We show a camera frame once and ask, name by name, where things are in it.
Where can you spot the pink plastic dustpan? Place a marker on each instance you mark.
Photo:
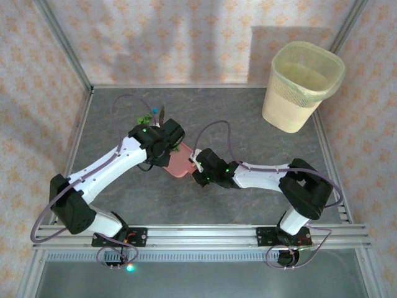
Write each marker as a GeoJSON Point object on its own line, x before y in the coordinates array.
{"type": "Point", "coordinates": [181, 164]}

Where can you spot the dark brown hand brush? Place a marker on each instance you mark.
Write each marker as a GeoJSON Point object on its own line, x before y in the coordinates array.
{"type": "Point", "coordinates": [161, 116]}

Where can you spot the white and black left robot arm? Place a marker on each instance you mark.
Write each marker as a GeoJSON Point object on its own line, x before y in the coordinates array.
{"type": "Point", "coordinates": [102, 174]}

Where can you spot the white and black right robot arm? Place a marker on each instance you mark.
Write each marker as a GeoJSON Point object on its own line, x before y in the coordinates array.
{"type": "Point", "coordinates": [257, 178]}

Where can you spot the small green paper scrap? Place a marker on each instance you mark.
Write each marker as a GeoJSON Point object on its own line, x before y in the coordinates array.
{"type": "Point", "coordinates": [144, 119]}

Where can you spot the cream plastic waste basket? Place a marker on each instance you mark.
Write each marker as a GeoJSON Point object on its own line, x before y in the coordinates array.
{"type": "Point", "coordinates": [288, 105]}

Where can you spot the grey metal shelf panel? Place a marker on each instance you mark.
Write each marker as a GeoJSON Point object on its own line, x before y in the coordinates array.
{"type": "Point", "coordinates": [201, 279]}

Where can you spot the black electronics box with light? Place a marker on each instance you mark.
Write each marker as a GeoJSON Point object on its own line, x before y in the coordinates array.
{"type": "Point", "coordinates": [111, 259]}

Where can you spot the pale green bin liner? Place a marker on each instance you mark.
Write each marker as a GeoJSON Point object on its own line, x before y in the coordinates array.
{"type": "Point", "coordinates": [336, 79]}

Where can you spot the aluminium frame bar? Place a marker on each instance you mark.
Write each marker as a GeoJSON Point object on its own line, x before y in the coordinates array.
{"type": "Point", "coordinates": [63, 43]}
{"type": "Point", "coordinates": [349, 25]}
{"type": "Point", "coordinates": [326, 146]}
{"type": "Point", "coordinates": [72, 155]}
{"type": "Point", "coordinates": [170, 86]}
{"type": "Point", "coordinates": [25, 284]}
{"type": "Point", "coordinates": [373, 277]}

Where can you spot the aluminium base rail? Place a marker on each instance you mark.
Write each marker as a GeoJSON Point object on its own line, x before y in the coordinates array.
{"type": "Point", "coordinates": [201, 236]}

